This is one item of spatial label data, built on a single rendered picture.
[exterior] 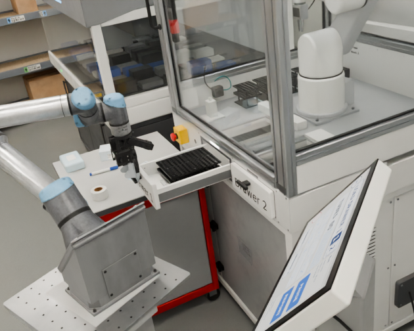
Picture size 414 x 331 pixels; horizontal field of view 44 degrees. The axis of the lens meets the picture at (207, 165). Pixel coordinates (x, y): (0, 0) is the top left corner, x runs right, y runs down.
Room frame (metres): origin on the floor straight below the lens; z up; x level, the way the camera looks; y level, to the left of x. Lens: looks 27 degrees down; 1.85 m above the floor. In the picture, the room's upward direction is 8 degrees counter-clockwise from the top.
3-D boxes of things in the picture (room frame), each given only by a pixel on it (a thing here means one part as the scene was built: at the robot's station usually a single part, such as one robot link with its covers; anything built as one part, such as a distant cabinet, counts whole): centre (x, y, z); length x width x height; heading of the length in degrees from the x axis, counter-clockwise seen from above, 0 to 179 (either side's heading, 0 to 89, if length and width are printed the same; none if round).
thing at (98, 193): (1.95, 0.48, 0.78); 0.07 x 0.07 x 0.04
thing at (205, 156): (1.89, 0.08, 0.87); 0.22 x 0.18 x 0.06; 112
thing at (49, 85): (5.42, 1.59, 0.28); 0.41 x 0.32 x 0.28; 116
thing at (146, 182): (1.81, 0.26, 0.87); 0.29 x 0.02 x 0.11; 22
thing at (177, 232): (2.20, 0.40, 0.38); 0.62 x 0.58 x 0.76; 22
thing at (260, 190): (1.64, -0.15, 0.87); 0.29 x 0.02 x 0.11; 22
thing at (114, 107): (1.80, 0.31, 1.21); 0.09 x 0.08 x 0.11; 100
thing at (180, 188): (1.89, 0.07, 0.86); 0.40 x 0.26 x 0.06; 112
